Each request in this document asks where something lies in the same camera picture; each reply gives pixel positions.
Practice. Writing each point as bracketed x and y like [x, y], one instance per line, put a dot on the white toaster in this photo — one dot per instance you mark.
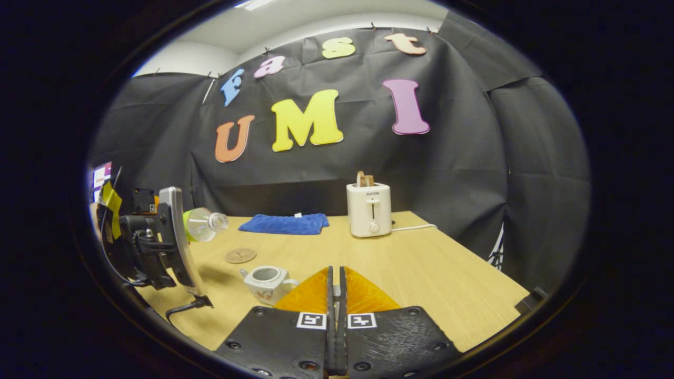
[368, 210]

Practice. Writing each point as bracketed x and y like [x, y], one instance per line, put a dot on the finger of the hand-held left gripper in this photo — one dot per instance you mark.
[143, 200]

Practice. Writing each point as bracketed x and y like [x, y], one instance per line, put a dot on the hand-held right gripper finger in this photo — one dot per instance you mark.
[342, 300]
[330, 300]

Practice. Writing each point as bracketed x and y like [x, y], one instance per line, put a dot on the bread slice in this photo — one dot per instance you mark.
[365, 179]

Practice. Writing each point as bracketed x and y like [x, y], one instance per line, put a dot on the green label water bottle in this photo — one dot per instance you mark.
[202, 223]

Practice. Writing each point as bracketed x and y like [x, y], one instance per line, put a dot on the blue towel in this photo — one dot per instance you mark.
[284, 223]

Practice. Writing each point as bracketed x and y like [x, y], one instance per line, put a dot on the computer monitor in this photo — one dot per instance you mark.
[101, 176]

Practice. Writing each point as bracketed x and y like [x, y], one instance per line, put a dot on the yellow tape strip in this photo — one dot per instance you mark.
[111, 202]

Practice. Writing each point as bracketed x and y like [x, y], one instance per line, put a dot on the white ceramic teacup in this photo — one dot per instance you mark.
[266, 284]

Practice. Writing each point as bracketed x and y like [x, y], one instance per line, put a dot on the black backdrop cloth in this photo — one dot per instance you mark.
[447, 158]

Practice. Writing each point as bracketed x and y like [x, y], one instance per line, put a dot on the small dark block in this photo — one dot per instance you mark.
[532, 300]

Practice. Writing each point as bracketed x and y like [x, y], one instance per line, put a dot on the round wooden coaster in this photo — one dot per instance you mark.
[240, 255]

